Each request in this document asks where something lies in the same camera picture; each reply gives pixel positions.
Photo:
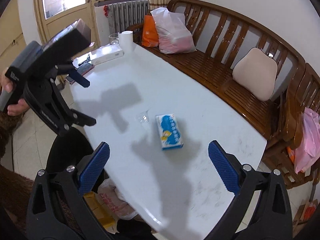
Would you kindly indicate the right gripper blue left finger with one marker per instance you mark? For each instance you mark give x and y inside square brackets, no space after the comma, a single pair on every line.
[91,166]

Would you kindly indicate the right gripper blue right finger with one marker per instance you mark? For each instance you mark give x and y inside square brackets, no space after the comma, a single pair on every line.
[226,165]

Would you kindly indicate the blue cartoon medicine box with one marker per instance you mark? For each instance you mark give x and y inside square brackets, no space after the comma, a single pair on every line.
[169,132]

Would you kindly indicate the clear plastic wrapper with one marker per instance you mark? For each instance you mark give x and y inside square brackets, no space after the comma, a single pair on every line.
[143,117]

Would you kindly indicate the person's left hand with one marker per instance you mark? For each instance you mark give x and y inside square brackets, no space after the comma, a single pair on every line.
[20,107]

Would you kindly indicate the smartphone in red case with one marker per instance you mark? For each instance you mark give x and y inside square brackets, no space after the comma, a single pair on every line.
[79,77]

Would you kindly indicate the black pen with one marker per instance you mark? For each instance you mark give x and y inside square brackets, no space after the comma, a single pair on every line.
[85,60]

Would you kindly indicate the long white box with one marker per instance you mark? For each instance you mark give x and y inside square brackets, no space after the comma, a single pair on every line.
[106,53]

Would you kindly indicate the wooden balcony door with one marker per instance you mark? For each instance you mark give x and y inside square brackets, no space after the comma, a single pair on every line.
[54,15]

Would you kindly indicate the pink plastic bag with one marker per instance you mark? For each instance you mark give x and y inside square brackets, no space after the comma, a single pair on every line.
[308,151]

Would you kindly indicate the clear glass cup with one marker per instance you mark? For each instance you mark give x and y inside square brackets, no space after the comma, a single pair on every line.
[113,38]

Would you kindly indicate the white paper towel roll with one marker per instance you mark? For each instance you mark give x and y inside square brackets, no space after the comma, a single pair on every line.
[126,41]

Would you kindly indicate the beige cushion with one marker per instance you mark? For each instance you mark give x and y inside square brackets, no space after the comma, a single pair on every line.
[257,73]

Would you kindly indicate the grey radiator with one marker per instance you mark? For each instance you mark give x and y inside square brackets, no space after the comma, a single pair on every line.
[121,15]

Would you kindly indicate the wooden armchair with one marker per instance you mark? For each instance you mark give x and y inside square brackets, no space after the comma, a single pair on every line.
[302,92]

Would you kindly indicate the orange bag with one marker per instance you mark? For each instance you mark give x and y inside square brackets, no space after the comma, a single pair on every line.
[149,35]

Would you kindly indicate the long wooden bench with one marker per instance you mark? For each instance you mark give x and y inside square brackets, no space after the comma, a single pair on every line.
[212,68]

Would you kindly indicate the translucent white plastic bag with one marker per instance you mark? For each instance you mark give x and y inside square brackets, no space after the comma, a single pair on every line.
[174,37]

